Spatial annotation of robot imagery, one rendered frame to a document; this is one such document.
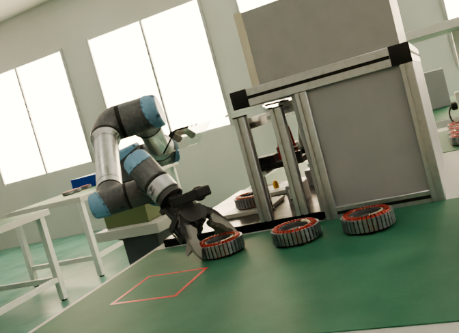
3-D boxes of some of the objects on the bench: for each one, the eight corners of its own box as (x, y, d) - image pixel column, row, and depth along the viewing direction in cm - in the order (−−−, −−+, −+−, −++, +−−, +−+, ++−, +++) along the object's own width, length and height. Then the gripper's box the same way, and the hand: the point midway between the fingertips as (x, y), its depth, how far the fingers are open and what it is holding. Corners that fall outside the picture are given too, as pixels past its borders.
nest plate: (224, 220, 156) (223, 215, 156) (241, 207, 170) (240, 203, 170) (271, 211, 150) (270, 206, 150) (285, 198, 164) (283, 194, 164)
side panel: (326, 221, 130) (293, 94, 127) (328, 218, 132) (296, 93, 130) (446, 200, 119) (412, 61, 116) (446, 197, 121) (412, 61, 119)
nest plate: (251, 200, 178) (249, 196, 178) (263, 190, 192) (263, 187, 192) (292, 192, 172) (291, 187, 172) (302, 182, 186) (302, 179, 186)
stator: (190, 261, 126) (186, 245, 126) (223, 244, 133) (220, 230, 133) (221, 261, 118) (217, 245, 117) (255, 243, 125) (251, 228, 125)
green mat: (-13, 363, 93) (-13, 362, 93) (155, 250, 149) (155, 250, 149) (613, 308, 57) (613, 306, 57) (525, 186, 112) (525, 185, 112)
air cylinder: (289, 205, 152) (284, 186, 151) (295, 198, 159) (290, 181, 158) (305, 201, 150) (300, 183, 149) (311, 195, 157) (307, 177, 156)
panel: (320, 212, 131) (289, 95, 129) (356, 165, 191) (337, 85, 189) (324, 211, 130) (294, 94, 128) (360, 164, 191) (339, 84, 189)
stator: (333, 234, 115) (328, 218, 115) (369, 218, 120) (365, 203, 120) (370, 237, 105) (365, 220, 105) (408, 220, 111) (403, 203, 110)
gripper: (189, 198, 144) (238, 250, 136) (135, 221, 131) (186, 280, 123) (198, 175, 139) (250, 228, 130) (143, 197, 126) (197, 257, 118)
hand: (222, 245), depth 125 cm, fingers closed on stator, 13 cm apart
